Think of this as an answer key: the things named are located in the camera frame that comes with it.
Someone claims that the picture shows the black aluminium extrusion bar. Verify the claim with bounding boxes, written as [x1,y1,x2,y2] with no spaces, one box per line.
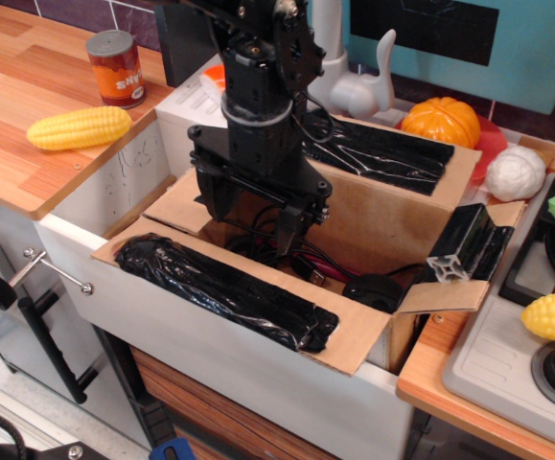
[427,203,493,283]

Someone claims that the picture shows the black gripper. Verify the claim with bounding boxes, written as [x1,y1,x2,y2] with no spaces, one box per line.
[188,112,331,256]

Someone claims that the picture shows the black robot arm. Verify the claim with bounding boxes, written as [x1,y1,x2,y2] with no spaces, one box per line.
[188,1,332,255]

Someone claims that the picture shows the orange white toy sushi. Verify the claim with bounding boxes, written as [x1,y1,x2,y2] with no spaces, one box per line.
[199,64,226,93]

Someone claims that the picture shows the black oven door handle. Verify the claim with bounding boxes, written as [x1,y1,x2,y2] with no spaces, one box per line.
[17,289,99,404]

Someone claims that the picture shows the yellow toy corn left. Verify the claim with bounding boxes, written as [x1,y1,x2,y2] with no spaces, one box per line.
[26,106,133,150]

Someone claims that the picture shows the white toy faucet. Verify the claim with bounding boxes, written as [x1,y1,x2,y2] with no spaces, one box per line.
[313,0,398,120]

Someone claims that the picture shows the brown cardboard box with flaps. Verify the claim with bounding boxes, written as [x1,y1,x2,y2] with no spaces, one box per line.
[90,113,527,377]

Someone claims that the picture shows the teal toy microwave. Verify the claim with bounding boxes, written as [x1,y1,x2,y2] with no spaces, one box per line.
[343,0,555,114]

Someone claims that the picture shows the red plastic plate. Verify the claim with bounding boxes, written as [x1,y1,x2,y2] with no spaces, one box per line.
[396,116,508,181]

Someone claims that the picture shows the black cables in box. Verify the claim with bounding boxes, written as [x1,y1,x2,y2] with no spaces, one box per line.
[221,218,427,288]

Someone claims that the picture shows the toy stove top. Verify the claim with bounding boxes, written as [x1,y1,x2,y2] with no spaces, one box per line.
[443,174,555,443]

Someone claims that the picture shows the white toy sink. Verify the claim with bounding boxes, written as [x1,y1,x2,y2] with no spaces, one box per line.
[35,74,414,459]

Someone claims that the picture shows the white toy garlic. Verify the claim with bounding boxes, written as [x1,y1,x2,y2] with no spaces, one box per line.
[485,146,547,202]

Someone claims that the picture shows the orange soup can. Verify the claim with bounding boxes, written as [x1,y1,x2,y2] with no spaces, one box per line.
[85,30,146,109]

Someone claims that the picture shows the silver towel rail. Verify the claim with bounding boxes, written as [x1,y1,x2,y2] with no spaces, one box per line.
[5,247,94,296]

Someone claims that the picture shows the orange toy pumpkin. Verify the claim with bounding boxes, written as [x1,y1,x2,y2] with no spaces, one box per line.
[401,97,481,149]

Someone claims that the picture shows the black computer mouse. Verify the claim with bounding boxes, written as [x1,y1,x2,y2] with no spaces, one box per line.
[342,274,404,314]

